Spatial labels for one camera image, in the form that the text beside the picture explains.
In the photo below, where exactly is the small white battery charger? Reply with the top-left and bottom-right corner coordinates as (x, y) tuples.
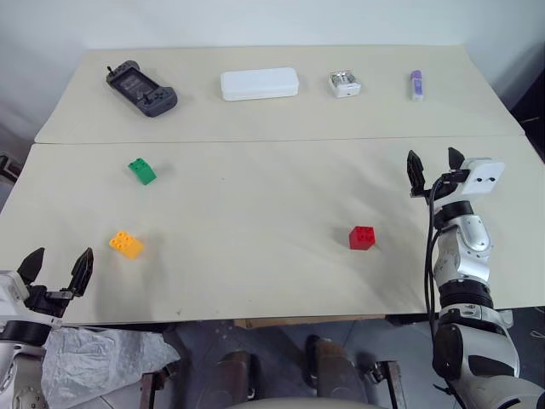
(327, 70), (362, 100)

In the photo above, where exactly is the rusty metal table leg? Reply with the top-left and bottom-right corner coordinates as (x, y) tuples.
(362, 360), (411, 409)
(139, 362), (180, 409)

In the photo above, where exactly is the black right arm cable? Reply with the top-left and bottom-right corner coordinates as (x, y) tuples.
(422, 171), (457, 345)

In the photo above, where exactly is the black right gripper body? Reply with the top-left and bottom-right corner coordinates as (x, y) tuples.
(410, 169), (469, 206)

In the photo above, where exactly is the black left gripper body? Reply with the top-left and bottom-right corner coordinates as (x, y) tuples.
(24, 284), (73, 320)

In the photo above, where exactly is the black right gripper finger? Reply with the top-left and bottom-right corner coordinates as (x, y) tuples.
(406, 149), (427, 195)
(447, 147), (468, 173)

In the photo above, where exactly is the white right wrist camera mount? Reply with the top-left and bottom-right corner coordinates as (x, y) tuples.
(460, 157), (506, 198)

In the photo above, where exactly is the crumpled white plastic sheet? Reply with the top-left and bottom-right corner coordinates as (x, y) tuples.
(41, 326), (181, 409)

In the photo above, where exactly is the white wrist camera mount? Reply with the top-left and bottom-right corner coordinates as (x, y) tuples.
(460, 157), (506, 198)
(0, 270), (30, 317)

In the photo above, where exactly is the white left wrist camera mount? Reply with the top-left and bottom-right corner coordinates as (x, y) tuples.
(0, 270), (30, 317)

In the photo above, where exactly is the dark grey handheld game console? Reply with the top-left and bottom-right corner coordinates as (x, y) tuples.
(105, 60), (179, 118)

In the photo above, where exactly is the yellow toy brick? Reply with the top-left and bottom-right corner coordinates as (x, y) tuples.
(109, 230), (145, 260)

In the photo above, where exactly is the white rectangular case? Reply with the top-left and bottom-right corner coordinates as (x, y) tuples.
(220, 66), (301, 102)

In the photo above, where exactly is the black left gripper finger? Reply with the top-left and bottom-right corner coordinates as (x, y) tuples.
(67, 247), (95, 299)
(17, 247), (46, 285)

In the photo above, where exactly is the red toy brick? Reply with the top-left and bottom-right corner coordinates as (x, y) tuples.
(348, 225), (378, 251)

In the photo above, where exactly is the dark rounded robot foot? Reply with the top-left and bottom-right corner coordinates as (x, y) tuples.
(304, 334), (368, 401)
(212, 349), (261, 404)

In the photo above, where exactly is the green toy brick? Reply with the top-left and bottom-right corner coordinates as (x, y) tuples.
(128, 157), (158, 187)

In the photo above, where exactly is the purple and white stick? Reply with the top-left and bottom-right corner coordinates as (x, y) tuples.
(409, 70), (427, 102)

